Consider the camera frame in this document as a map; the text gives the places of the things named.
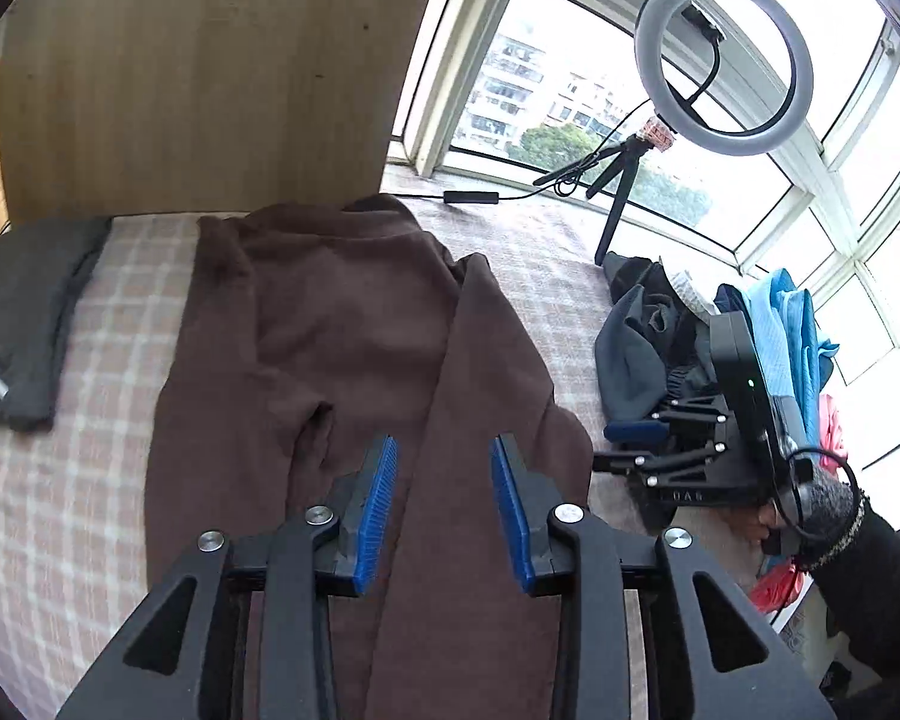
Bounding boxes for black cable with inline switch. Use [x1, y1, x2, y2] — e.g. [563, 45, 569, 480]
[444, 101, 650, 206]

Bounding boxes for plywood panel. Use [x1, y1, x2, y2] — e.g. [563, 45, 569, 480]
[0, 0, 452, 224]

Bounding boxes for folded black garment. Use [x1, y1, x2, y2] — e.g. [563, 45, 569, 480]
[0, 217, 114, 434]

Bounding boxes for person's right hand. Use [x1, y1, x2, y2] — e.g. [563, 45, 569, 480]
[731, 499, 793, 552]

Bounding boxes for ring light on black tripod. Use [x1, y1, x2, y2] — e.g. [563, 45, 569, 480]
[532, 0, 806, 268]

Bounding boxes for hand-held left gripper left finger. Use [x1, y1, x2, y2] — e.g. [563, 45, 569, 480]
[56, 433, 401, 720]

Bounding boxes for white window frame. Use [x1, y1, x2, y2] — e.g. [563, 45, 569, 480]
[386, 0, 900, 467]

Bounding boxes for pink plaid mat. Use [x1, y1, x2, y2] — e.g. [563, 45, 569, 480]
[0, 199, 767, 720]

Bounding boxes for cream knit sweater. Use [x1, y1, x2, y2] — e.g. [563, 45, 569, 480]
[667, 270, 714, 317]

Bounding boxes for person's right forearm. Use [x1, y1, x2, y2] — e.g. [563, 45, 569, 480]
[791, 465, 900, 698]

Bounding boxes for coral pink garment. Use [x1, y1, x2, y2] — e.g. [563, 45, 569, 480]
[750, 393, 850, 617]

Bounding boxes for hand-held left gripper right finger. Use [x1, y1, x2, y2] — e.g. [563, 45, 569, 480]
[490, 433, 833, 720]

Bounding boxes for dark grey garment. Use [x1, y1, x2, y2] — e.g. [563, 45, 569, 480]
[594, 255, 722, 426]

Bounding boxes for brown fleece pants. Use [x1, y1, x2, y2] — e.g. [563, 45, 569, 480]
[144, 193, 598, 720]

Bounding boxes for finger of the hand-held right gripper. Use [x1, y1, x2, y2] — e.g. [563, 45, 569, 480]
[592, 442, 725, 478]
[604, 400, 729, 444]

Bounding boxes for blue garment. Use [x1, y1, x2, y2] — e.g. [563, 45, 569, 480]
[718, 268, 842, 407]

